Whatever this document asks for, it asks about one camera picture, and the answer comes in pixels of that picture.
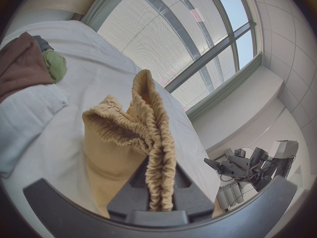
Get window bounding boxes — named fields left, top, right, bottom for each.
left=96, top=0, right=257, bottom=108

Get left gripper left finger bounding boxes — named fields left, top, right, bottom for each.
left=106, top=155, right=150, bottom=218

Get pale blue garment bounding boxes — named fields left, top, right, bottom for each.
left=0, top=83, right=70, bottom=179

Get tan shorts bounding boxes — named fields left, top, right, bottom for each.
left=82, top=70, right=178, bottom=219

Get black garment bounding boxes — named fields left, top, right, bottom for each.
left=32, top=35, right=55, bottom=52

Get dark brown garment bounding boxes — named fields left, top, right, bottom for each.
left=0, top=32, right=54, bottom=102

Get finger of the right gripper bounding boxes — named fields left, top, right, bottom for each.
left=204, top=158, right=221, bottom=170

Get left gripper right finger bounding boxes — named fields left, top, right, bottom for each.
left=174, top=163, right=215, bottom=218

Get green garment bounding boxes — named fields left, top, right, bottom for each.
left=41, top=49, right=67, bottom=84

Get bed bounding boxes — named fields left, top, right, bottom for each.
left=0, top=0, right=223, bottom=222

